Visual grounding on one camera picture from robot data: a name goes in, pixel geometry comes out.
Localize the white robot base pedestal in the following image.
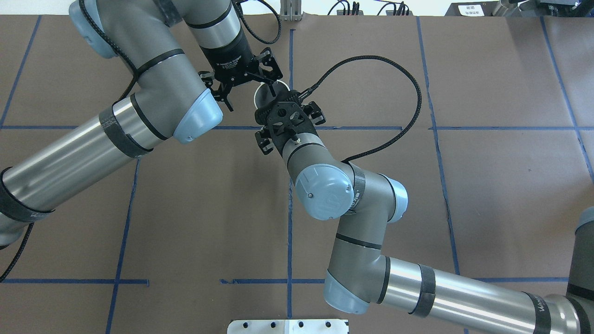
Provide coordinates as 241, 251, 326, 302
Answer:
227, 319, 350, 334

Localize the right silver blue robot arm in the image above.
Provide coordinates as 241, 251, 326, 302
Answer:
254, 82, 593, 334

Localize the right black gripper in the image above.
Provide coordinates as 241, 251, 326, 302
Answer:
254, 90, 325, 155

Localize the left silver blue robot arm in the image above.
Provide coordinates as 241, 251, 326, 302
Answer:
0, 0, 283, 249

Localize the white ribbed HOME mug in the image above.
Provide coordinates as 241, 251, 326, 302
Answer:
254, 80, 290, 109

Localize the right black orange power strip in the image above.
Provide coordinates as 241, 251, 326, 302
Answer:
376, 0, 413, 16

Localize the left black orange power strip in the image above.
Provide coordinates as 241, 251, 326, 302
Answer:
326, 0, 363, 16

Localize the black box with label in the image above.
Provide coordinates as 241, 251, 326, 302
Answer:
444, 1, 499, 17

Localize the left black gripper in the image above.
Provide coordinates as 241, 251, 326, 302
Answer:
199, 32, 284, 112

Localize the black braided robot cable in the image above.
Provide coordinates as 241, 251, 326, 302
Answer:
297, 55, 423, 164

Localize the black orange power strip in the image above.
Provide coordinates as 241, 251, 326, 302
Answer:
326, 0, 363, 16
376, 0, 413, 16

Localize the aluminium frame post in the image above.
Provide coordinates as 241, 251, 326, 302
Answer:
279, 0, 303, 21

